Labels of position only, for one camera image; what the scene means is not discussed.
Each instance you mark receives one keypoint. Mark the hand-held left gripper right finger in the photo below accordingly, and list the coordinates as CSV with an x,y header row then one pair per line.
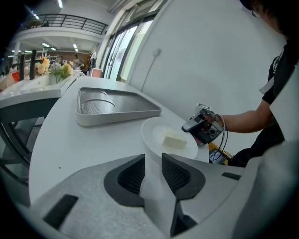
x,y
210,184

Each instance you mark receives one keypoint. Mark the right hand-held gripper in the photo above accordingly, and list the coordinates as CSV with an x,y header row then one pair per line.
x,y
211,130

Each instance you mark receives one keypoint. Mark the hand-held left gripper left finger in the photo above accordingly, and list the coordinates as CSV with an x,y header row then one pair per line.
x,y
93,210

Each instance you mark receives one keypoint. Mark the white block of food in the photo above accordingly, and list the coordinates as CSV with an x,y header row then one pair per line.
x,y
174,140

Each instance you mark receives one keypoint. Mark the white round plate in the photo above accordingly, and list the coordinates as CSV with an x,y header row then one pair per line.
x,y
151,137

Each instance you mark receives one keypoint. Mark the person's right forearm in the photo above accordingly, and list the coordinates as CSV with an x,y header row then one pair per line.
x,y
245,122

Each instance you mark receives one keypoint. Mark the yellow box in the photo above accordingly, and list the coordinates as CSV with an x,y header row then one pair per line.
x,y
219,156

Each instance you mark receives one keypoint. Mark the person's black shirt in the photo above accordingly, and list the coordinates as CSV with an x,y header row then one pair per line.
x,y
278,93

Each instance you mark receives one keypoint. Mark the grey rimmed tray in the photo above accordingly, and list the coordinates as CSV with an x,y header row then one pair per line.
x,y
112,109

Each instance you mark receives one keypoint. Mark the glass sliding door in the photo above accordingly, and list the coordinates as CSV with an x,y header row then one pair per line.
x,y
123,51

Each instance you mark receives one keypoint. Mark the pink board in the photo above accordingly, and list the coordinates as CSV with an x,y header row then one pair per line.
x,y
96,72

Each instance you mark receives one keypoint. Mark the person's glasses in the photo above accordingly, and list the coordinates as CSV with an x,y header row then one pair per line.
x,y
255,12

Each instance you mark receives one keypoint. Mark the white sink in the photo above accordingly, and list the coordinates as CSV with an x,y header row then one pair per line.
x,y
30,91

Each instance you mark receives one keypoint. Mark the bunch of yellow flowers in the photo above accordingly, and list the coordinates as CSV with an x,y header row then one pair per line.
x,y
61,70

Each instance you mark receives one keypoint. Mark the orange bag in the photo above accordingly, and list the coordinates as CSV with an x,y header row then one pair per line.
x,y
15,75

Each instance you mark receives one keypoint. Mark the black faucet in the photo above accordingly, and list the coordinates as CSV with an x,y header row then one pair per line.
x,y
32,64

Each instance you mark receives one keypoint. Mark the black balcony railing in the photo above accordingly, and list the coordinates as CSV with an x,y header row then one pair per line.
x,y
74,23

